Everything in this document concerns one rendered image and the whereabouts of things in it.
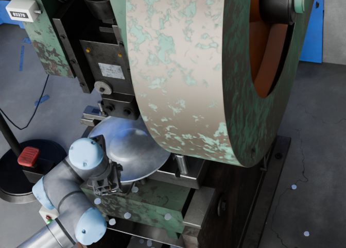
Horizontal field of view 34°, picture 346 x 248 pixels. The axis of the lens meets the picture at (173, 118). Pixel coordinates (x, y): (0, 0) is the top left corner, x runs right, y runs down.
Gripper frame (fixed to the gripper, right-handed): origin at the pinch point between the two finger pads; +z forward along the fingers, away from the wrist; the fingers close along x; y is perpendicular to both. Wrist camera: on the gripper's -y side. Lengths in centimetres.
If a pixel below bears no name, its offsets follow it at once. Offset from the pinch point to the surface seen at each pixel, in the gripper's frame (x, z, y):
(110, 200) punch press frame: -5.2, 19.6, 1.8
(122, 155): 3.5, 4.0, -7.3
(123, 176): 2.9, 1.8, -0.2
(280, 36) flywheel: 56, -19, -23
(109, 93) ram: 5.2, -10.9, -22.0
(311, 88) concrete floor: 89, 108, -53
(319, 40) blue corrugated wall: 97, 97, -73
